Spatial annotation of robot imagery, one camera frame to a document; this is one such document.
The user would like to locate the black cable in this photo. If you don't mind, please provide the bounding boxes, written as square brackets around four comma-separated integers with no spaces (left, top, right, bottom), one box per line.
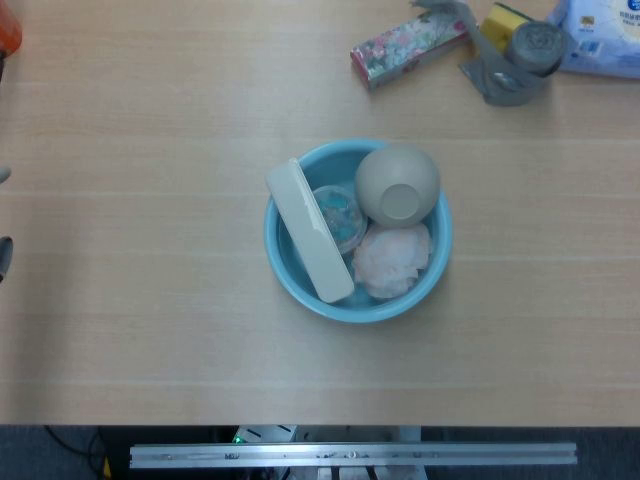
[44,424,107,459]

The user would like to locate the white rectangular lidded box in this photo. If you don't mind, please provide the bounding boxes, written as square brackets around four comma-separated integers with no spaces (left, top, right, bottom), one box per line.
[264,157,356,304]

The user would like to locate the clear plastic cup blue contents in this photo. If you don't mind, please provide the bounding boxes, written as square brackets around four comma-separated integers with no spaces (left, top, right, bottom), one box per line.
[312,184,370,255]

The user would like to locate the light blue plastic basin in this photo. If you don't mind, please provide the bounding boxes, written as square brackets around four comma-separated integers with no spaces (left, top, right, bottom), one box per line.
[263,138,454,324]

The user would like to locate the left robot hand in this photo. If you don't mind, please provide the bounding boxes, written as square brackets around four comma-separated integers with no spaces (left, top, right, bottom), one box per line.
[0,166,14,285]

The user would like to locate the beige ceramic bowl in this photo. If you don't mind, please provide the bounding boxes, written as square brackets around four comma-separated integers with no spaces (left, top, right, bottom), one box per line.
[354,144,442,227]

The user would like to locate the orange object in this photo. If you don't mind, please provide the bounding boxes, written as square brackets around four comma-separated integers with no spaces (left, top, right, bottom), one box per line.
[0,0,24,56]

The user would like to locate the aluminium profile rail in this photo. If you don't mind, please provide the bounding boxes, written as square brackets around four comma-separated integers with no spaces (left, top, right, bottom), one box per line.
[129,442,578,470]

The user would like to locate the pink white crumpled cloth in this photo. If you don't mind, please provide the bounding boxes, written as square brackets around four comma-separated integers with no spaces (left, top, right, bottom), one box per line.
[351,222,434,300]

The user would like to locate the floral printed paper box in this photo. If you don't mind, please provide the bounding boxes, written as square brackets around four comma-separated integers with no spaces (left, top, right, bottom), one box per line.
[349,10,471,91]

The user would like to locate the yellow sponge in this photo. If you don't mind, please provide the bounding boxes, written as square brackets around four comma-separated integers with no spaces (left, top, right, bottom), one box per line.
[480,2,534,54]

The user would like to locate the white blue tissue pack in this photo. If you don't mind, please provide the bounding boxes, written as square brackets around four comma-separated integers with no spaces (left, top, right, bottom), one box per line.
[544,0,640,80]

